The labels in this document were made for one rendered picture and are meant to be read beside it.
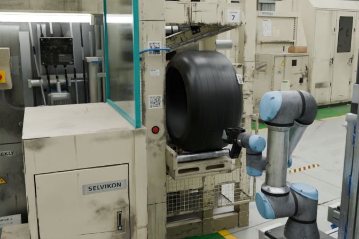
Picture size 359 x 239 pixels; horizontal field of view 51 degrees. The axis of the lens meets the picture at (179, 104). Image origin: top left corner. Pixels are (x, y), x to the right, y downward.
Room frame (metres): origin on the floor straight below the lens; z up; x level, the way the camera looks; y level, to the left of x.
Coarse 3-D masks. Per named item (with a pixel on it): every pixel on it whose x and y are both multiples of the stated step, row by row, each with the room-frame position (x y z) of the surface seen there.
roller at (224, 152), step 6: (210, 150) 2.09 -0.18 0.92; (216, 150) 2.10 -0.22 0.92; (222, 150) 2.11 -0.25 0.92; (228, 150) 2.12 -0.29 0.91; (180, 156) 2.01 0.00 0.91; (186, 156) 2.02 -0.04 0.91; (192, 156) 2.03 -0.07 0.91; (198, 156) 2.05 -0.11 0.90; (204, 156) 2.06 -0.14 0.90; (210, 156) 2.08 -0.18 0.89; (216, 156) 2.09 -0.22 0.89
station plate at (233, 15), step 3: (228, 12) 2.49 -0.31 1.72; (231, 12) 2.49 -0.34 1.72; (234, 12) 2.50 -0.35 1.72; (237, 12) 2.51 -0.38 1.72; (228, 15) 2.49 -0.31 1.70; (231, 15) 2.49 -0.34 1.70; (234, 15) 2.50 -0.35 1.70; (237, 15) 2.51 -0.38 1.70; (228, 18) 2.49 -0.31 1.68; (231, 18) 2.49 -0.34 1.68; (234, 18) 2.50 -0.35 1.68; (237, 18) 2.51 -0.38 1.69; (228, 21) 2.49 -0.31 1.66; (231, 21) 2.49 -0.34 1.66; (234, 21) 2.50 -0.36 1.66; (237, 21) 2.51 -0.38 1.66
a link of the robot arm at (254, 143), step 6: (246, 138) 1.71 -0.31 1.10; (252, 138) 1.67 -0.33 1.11; (258, 138) 1.66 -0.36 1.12; (246, 144) 1.70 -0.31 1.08; (252, 144) 1.65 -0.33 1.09; (258, 144) 1.65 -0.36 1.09; (264, 144) 1.66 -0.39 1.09; (246, 150) 1.69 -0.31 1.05; (252, 150) 1.67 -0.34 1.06; (258, 150) 1.65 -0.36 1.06
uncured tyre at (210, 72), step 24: (168, 72) 2.29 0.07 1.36; (192, 72) 1.99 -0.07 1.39; (216, 72) 2.01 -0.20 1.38; (168, 96) 2.44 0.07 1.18; (192, 96) 1.94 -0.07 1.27; (216, 96) 1.94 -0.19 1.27; (240, 96) 2.01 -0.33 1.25; (168, 120) 2.32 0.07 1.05; (192, 120) 1.93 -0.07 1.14; (216, 120) 1.94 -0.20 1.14; (240, 120) 2.03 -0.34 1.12; (192, 144) 2.00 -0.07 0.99; (216, 144) 2.03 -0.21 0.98
